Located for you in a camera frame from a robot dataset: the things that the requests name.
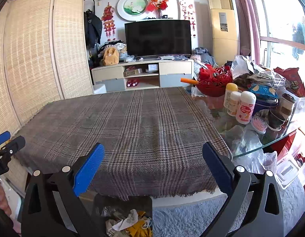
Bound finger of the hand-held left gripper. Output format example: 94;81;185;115
0;136;26;157
0;131;11;148

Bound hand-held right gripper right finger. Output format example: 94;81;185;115
199;142;285;237

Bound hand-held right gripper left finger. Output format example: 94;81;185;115
21;142;107;237

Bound black trash bin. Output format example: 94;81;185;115
92;194;153;237

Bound white paper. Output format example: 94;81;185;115
110;209;139;231

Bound yellow wrapper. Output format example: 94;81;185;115
127;211;153;237

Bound crumpled clear plastic sheet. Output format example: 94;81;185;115
224;126;278;174

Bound grey shaggy rug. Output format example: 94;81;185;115
152;175;305;237

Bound grey plaid tablecloth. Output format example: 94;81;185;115
13;87;233;201

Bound pink hairbrush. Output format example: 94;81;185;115
251;109;269;135

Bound pink-label white bottle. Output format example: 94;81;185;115
236;91;257;125

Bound white-capped white bottle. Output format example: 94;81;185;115
227;91;242;117

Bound clear plastic storage box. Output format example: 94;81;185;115
276;153;301;189

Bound red openwork basket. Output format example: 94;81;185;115
196;64;234;97

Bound blue round tin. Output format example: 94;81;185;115
254;97;279;117

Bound white stool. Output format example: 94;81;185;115
93;83;108;95

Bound yellow-capped white bottle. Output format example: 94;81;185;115
224;83;239;110

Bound bamboo folding screen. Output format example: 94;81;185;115
0;0;94;151

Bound brown paper cup stack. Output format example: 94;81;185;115
267;92;297;132

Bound blue snack packet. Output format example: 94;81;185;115
249;83;279;100

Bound orange stick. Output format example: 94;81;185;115
180;78;200;86

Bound flat cardboard box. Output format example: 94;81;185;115
123;69;143;78

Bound silver foil packets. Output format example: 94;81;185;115
249;64;284;87

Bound white plastic bag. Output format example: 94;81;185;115
231;55;254;80

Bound beige grey TV cabinet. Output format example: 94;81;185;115
91;59;195;93

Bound grey clothes pile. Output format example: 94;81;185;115
192;47;216;66

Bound yellow plush toy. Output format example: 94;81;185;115
103;47;120;67

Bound red snack bag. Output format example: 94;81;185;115
274;67;305;98

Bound dark patterned cloth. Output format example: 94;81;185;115
159;54;193;61

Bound cream standing air conditioner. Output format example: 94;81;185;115
208;0;241;67

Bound cluttered clothes pile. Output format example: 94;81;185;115
98;41;137;64

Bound dark jacket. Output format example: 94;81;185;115
84;9;104;49

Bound black television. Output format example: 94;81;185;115
124;19;193;59

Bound pink curtain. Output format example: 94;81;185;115
231;0;261;66

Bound red hanging decoration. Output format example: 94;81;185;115
101;2;117;41
180;0;197;39

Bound black coat stand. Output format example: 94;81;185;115
84;0;97;55

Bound window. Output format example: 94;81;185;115
247;0;305;79

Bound red flower bouquet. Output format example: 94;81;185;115
146;0;170;19

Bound round white wall plate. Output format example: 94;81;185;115
117;0;155;22

